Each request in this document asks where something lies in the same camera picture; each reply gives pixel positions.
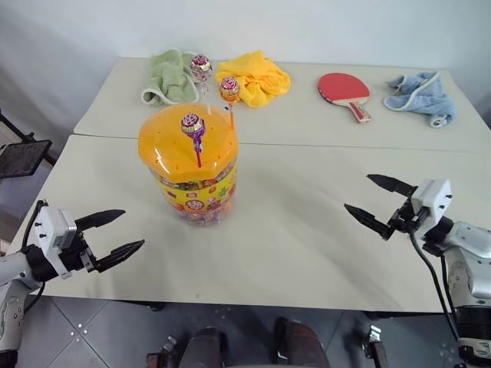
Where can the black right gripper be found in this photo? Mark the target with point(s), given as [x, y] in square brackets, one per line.
[405, 217]

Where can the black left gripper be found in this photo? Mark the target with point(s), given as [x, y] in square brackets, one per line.
[75, 255]

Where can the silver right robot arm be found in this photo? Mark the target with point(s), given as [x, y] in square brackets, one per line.
[465, 264]

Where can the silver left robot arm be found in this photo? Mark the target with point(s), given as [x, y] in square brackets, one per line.
[16, 284]

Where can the orange-lidded lollipop jar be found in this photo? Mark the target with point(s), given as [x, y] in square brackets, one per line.
[190, 163]

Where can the red-stick purple-wrapped lollipop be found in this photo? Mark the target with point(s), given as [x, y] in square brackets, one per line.
[193, 132]

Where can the orange-stick lollipop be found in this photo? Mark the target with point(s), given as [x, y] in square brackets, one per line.
[229, 92]

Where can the white-stick lollipop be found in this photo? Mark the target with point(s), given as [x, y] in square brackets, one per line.
[202, 73]

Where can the blue towel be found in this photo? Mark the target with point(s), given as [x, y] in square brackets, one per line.
[422, 97]

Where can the red table tennis paddle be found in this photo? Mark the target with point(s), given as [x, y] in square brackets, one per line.
[344, 90]

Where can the black stand with tray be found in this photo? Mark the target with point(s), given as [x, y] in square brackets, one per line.
[21, 155]

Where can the green towel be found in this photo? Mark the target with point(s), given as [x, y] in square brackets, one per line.
[169, 76]

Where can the yellow cloth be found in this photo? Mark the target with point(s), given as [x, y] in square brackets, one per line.
[256, 80]

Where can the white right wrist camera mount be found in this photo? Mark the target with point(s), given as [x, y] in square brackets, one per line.
[432, 199]

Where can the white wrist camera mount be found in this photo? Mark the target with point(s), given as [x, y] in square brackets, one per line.
[52, 236]
[432, 199]

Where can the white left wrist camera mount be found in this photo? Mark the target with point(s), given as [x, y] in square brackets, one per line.
[52, 236]

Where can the black table foot bracket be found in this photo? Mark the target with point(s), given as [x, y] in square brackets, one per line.
[161, 352]
[374, 343]

